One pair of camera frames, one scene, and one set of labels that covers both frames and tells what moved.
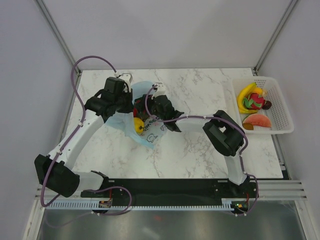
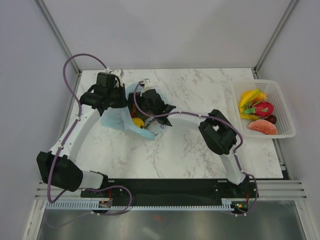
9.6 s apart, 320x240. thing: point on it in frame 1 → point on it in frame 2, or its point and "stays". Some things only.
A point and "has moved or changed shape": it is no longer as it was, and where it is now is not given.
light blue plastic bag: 154,131 has moved or changed shape
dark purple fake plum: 267,105 → 271,118
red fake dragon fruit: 254,101 → 261,109
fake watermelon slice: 257,119 → 263,126
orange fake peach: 258,90 → 261,96
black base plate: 246,193 stays
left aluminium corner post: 58,35 stays
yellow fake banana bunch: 243,94 → 246,99
